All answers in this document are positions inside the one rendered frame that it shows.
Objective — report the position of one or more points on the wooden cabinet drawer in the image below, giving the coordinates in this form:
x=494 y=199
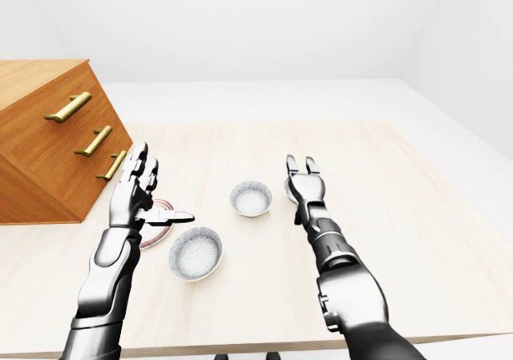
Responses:
x=24 y=120
x=56 y=143
x=86 y=183

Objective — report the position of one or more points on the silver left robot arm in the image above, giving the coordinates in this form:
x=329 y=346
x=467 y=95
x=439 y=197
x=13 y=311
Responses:
x=105 y=280

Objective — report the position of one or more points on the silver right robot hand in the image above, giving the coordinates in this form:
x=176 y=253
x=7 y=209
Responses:
x=308 y=187

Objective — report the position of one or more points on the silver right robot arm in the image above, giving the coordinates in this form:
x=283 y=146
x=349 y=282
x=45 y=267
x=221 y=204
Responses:
x=352 y=292

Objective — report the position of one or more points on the wooden cabinet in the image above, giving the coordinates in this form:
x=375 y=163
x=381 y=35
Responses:
x=24 y=199

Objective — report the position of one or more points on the black speckled bowl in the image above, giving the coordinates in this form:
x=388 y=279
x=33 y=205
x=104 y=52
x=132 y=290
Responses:
x=288 y=191
x=251 y=199
x=195 y=254

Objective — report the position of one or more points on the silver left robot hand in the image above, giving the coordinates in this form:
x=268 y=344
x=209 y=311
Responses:
x=125 y=199

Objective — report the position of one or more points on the small dark shape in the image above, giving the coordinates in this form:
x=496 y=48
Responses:
x=221 y=357
x=273 y=356

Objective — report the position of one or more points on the white plate with red rings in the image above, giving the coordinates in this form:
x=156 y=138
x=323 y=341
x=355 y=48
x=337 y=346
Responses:
x=161 y=236

